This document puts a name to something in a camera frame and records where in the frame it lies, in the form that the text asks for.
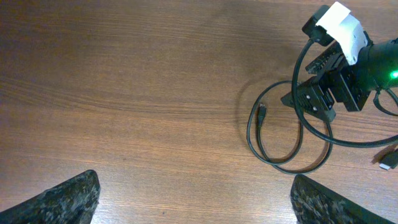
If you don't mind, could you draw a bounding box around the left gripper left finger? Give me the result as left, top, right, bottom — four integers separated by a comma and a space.
1, 169, 101, 223

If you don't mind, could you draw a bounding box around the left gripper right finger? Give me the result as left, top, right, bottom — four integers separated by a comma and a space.
290, 174, 391, 224

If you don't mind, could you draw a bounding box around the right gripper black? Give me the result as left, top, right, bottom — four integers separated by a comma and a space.
297, 41, 370, 122

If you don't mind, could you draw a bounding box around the black USB cable short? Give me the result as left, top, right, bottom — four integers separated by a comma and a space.
379, 149, 398, 170

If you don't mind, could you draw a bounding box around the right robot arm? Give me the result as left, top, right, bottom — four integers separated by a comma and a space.
297, 39, 397, 122

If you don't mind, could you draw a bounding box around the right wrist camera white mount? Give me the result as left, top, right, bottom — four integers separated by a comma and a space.
302, 2, 369, 65

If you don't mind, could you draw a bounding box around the right camera black cable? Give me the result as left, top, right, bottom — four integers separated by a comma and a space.
290, 37, 398, 149

